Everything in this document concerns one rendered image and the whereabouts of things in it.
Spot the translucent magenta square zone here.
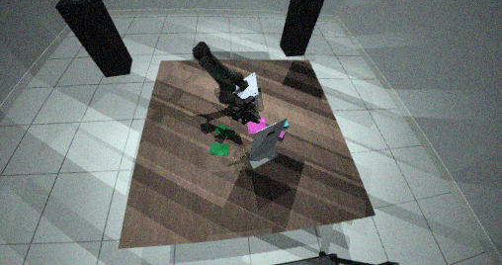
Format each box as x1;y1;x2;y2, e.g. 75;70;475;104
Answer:
247;118;266;133

